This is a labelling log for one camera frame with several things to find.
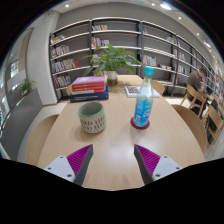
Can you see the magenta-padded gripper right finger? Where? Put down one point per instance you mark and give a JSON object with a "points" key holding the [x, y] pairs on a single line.
{"points": [[166, 166]]}

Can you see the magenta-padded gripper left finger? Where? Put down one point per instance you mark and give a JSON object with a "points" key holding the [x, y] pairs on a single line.
{"points": [[60, 166]]}

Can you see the clear bottle with blue cap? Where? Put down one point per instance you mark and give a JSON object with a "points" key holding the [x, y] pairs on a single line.
{"points": [[143, 106]]}

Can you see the rounded-back wooden chair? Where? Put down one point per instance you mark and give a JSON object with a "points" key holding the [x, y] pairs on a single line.
{"points": [[193, 126], [38, 140], [159, 87], [69, 90]]}

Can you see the flat round red coaster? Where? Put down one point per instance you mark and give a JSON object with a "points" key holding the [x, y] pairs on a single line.
{"points": [[133, 125]]}

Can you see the grey patterned ceramic mug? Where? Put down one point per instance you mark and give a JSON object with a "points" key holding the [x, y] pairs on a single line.
{"points": [[92, 120]]}

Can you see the slatted wooden chair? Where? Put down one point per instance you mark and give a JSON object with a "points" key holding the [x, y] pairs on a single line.
{"points": [[195, 96], [215, 121]]}

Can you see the dark blue book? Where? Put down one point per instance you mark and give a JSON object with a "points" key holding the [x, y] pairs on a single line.
{"points": [[88, 97]]}

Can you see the red book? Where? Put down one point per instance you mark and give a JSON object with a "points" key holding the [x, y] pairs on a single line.
{"points": [[88, 89]]}

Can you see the white book with patterned cover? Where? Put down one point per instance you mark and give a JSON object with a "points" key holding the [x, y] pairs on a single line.
{"points": [[131, 90]]}

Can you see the small green potted plant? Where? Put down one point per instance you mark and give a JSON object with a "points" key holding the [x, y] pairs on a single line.
{"points": [[26, 87]]}

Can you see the person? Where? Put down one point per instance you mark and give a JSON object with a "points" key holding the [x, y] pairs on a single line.
{"points": [[195, 81]]}

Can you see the pink book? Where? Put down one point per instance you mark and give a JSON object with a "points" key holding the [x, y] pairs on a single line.
{"points": [[88, 80]]}

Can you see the green potted plant, white pot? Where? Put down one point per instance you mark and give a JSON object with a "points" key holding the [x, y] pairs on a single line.
{"points": [[113, 60]]}

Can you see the grey bookshelf unit with books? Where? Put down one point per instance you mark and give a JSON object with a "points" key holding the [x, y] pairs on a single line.
{"points": [[160, 40]]}

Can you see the round ceiling lights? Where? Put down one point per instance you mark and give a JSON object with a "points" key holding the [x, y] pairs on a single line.
{"points": [[165, 6]]}

